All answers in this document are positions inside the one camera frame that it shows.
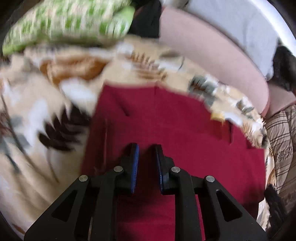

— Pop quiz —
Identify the pink side cushion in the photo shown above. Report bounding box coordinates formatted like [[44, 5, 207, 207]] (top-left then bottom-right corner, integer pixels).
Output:
[[266, 81, 295, 118]]

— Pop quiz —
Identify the striped beige quilt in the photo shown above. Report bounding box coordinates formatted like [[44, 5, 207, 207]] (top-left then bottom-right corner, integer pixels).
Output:
[[265, 104, 295, 213]]

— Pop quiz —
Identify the floral fleece blanket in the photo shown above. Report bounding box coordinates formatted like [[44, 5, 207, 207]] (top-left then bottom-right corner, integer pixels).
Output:
[[1, 35, 276, 238]]

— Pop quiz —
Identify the red knit sweater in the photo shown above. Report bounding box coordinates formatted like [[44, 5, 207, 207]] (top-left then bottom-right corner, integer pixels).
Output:
[[81, 84, 265, 240]]

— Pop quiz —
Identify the dark furry cushion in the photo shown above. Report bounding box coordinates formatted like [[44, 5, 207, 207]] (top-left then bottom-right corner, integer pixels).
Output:
[[273, 46, 295, 92]]

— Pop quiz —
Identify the black garment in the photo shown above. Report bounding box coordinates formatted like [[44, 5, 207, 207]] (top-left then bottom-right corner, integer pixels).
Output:
[[128, 0, 162, 39]]

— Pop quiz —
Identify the grey pillow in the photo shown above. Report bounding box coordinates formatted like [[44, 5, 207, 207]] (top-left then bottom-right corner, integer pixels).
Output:
[[161, 0, 279, 81]]

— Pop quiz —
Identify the green patterned pillow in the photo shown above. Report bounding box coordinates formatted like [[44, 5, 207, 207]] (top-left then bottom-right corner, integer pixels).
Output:
[[2, 1, 135, 55]]

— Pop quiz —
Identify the pink quilted headboard cushion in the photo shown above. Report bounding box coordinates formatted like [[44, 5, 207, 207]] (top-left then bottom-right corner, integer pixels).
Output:
[[160, 7, 270, 116]]

